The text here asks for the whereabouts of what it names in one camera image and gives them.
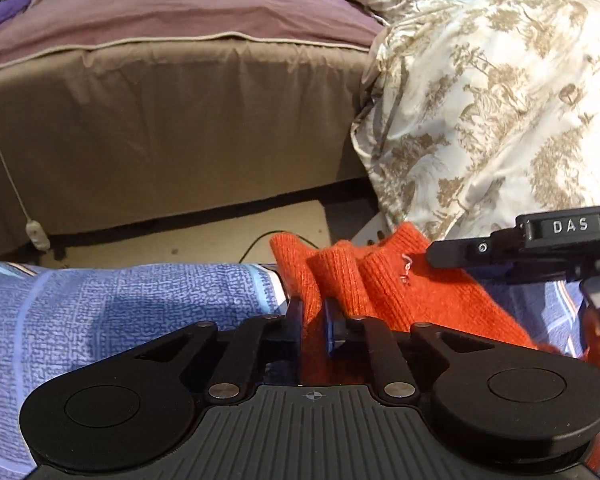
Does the orange knit sweater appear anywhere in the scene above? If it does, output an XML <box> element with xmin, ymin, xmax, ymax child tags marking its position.
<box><xmin>270</xmin><ymin>222</ymin><xmax>600</xmax><ymax>478</ymax></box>

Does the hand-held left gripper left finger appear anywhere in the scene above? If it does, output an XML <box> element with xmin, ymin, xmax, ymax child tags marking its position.
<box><xmin>132</xmin><ymin>297</ymin><xmax>303</xmax><ymax>403</ymax></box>

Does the violet cloth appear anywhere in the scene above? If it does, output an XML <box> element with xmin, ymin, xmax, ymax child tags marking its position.
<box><xmin>0</xmin><ymin>0</ymin><xmax>33</xmax><ymax>42</ymax></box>

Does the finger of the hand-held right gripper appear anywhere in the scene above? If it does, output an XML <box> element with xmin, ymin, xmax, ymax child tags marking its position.
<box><xmin>426</xmin><ymin>227</ymin><xmax>527</xmax><ymax>271</ymax></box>

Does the blue textured blanket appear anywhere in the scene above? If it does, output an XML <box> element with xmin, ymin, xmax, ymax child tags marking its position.
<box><xmin>0</xmin><ymin>260</ymin><xmax>591</xmax><ymax>480</ymax></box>

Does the beige patterned quilt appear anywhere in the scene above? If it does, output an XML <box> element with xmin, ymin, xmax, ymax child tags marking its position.
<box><xmin>325</xmin><ymin>0</ymin><xmax>600</xmax><ymax>248</ymax></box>

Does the brown covered bed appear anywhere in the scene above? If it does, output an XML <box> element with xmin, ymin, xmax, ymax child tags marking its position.
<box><xmin>0</xmin><ymin>35</ymin><xmax>381</xmax><ymax>261</ymax></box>

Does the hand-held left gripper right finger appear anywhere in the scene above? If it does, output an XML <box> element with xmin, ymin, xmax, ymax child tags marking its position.
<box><xmin>324</xmin><ymin>297</ymin><xmax>496</xmax><ymax>403</ymax></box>

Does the white cord switch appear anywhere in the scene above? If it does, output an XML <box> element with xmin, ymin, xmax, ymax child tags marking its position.
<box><xmin>0</xmin><ymin>75</ymin><xmax>52</xmax><ymax>252</ymax></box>

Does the black cable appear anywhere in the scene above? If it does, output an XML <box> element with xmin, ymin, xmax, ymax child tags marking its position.
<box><xmin>239</xmin><ymin>232</ymin><xmax>323</xmax><ymax>267</ymax></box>

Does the purple bed cover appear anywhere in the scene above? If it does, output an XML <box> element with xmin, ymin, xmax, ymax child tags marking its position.
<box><xmin>0</xmin><ymin>0</ymin><xmax>387</xmax><ymax>70</ymax></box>

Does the white power strip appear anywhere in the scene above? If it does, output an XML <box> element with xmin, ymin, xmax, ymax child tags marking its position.
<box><xmin>354</xmin><ymin>214</ymin><xmax>397</xmax><ymax>249</ymax></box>

